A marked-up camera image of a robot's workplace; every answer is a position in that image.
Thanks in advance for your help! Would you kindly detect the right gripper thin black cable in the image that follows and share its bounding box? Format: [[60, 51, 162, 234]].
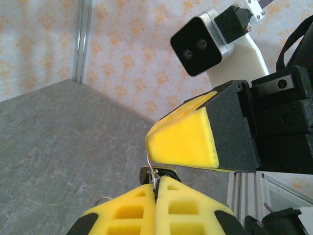
[[275, 15, 313, 72]]

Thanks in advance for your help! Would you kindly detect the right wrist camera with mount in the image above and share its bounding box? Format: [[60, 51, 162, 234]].
[[170, 0, 271, 87]]

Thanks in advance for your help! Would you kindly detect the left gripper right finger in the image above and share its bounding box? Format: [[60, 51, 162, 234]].
[[156, 176, 249, 235]]

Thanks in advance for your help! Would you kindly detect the black key tag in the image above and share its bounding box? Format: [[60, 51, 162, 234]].
[[138, 165, 182, 194]]

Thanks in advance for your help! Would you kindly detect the aluminium side rail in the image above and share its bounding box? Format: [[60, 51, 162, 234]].
[[226, 171, 313, 221]]

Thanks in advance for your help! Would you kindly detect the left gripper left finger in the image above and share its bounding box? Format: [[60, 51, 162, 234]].
[[66, 184, 157, 235]]

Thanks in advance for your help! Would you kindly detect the right aluminium corner post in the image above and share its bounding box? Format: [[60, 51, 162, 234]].
[[72, 0, 94, 84]]

